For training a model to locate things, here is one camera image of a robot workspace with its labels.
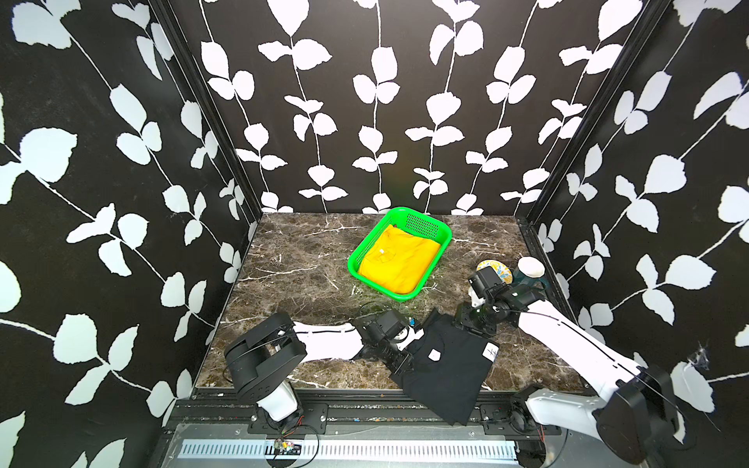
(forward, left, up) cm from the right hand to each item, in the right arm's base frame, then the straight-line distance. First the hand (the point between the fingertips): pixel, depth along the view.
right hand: (454, 319), depth 81 cm
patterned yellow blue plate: (+23, -21, -8) cm, 32 cm away
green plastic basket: (+45, +9, -6) cm, 46 cm away
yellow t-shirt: (+25, +15, -6) cm, 30 cm away
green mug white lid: (+16, -26, -1) cm, 31 cm away
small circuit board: (-29, +44, -11) cm, 54 cm away
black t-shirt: (-10, +1, -11) cm, 15 cm away
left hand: (-9, +12, -9) cm, 17 cm away
